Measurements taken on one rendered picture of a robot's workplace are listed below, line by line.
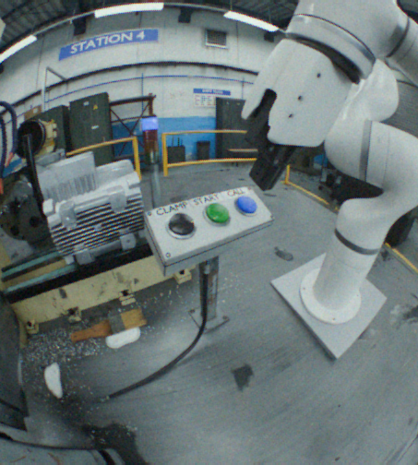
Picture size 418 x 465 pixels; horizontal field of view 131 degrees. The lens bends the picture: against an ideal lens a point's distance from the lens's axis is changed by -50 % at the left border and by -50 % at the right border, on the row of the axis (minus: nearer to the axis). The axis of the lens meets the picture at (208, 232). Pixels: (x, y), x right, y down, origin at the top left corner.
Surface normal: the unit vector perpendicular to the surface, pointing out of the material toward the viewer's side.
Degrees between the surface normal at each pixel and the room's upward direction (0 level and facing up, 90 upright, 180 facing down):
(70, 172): 90
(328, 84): 116
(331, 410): 0
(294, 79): 90
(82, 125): 90
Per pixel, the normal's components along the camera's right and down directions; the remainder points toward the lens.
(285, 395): 0.00, -0.83
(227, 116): 0.38, 0.51
